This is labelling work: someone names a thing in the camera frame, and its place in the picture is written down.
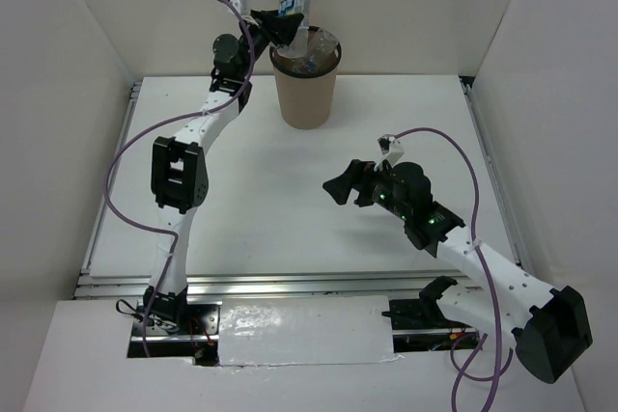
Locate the clear bottle blue-white label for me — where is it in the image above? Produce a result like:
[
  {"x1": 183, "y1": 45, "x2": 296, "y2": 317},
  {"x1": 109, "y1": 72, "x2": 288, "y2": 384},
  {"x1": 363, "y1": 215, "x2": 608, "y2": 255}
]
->
[{"x1": 278, "y1": 0, "x2": 311, "y2": 59}]

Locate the clear unlabelled plastic bottle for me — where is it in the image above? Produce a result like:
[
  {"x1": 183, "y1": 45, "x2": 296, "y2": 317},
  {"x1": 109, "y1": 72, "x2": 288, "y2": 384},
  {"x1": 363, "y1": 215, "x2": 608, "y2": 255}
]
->
[{"x1": 303, "y1": 28, "x2": 339, "y2": 70}]

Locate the small bottle blue cap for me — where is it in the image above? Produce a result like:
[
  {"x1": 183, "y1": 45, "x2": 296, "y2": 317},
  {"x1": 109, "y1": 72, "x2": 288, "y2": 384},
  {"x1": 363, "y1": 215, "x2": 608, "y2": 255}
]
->
[{"x1": 291, "y1": 58, "x2": 319, "y2": 75}]

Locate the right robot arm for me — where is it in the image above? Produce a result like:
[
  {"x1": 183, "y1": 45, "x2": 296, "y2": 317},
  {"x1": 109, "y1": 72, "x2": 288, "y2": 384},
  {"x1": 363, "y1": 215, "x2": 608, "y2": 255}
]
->
[{"x1": 323, "y1": 159, "x2": 593, "y2": 384}]

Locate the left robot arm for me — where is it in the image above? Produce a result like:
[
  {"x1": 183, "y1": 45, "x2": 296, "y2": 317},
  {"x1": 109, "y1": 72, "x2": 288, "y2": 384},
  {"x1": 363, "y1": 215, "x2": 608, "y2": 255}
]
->
[{"x1": 143, "y1": 11, "x2": 306, "y2": 334}]

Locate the brown cardboard bin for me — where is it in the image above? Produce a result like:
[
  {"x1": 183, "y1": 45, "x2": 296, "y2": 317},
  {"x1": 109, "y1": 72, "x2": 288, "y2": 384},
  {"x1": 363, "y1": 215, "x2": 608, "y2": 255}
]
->
[{"x1": 269, "y1": 26, "x2": 342, "y2": 130}]

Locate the white foam cover plate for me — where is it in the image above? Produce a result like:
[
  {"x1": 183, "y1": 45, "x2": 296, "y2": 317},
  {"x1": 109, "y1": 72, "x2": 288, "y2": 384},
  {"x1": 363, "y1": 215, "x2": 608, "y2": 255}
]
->
[{"x1": 218, "y1": 295, "x2": 396, "y2": 367}]

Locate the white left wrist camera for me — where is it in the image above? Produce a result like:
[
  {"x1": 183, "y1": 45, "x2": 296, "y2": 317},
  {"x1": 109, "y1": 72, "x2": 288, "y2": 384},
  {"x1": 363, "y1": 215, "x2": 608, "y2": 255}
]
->
[{"x1": 229, "y1": 0, "x2": 250, "y2": 16}]

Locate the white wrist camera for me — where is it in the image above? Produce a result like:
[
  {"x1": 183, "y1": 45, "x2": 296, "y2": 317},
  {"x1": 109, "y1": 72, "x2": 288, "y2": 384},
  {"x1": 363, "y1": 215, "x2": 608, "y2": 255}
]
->
[
  {"x1": 374, "y1": 134, "x2": 405, "y2": 172},
  {"x1": 229, "y1": 0, "x2": 250, "y2": 16}
]

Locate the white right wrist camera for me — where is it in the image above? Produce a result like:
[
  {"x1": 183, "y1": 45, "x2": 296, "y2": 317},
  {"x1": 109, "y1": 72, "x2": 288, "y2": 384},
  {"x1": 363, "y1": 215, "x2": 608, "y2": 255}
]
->
[{"x1": 374, "y1": 134, "x2": 405, "y2": 172}]

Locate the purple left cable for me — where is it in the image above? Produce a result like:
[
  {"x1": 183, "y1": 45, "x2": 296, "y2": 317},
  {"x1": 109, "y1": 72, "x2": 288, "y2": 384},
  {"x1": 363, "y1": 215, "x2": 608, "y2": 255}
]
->
[{"x1": 103, "y1": 0, "x2": 257, "y2": 359}]

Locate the purple cable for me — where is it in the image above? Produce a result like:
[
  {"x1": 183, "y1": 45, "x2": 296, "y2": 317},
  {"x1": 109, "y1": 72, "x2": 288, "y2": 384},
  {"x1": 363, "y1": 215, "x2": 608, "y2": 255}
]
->
[
  {"x1": 398, "y1": 127, "x2": 516, "y2": 412},
  {"x1": 103, "y1": 0, "x2": 257, "y2": 359}
]

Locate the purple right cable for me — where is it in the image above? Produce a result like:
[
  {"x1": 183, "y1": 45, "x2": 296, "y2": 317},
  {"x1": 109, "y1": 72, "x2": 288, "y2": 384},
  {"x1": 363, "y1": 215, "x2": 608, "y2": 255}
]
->
[{"x1": 398, "y1": 127, "x2": 516, "y2": 412}]

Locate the aluminium frame rail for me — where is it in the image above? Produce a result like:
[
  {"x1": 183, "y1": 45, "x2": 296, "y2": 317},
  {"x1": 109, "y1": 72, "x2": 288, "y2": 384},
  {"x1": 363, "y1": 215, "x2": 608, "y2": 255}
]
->
[{"x1": 71, "y1": 74, "x2": 537, "y2": 300}]

